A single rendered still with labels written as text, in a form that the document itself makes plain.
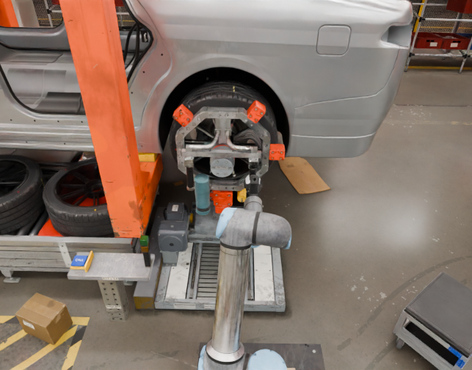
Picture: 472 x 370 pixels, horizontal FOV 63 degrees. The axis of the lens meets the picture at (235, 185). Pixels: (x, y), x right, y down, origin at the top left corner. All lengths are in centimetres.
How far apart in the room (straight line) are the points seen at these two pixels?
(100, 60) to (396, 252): 235
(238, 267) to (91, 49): 103
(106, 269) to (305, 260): 137
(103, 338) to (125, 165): 107
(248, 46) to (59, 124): 124
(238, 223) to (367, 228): 197
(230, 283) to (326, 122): 127
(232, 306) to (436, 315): 123
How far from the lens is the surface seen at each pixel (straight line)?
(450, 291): 250
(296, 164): 374
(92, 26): 169
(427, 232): 336
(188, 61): 220
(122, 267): 221
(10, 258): 282
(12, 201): 281
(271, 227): 135
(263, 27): 213
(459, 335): 233
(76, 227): 259
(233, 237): 136
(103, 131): 187
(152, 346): 243
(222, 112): 213
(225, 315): 151
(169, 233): 242
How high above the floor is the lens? 207
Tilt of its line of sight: 37 degrees down
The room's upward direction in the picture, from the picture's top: 1 degrees clockwise
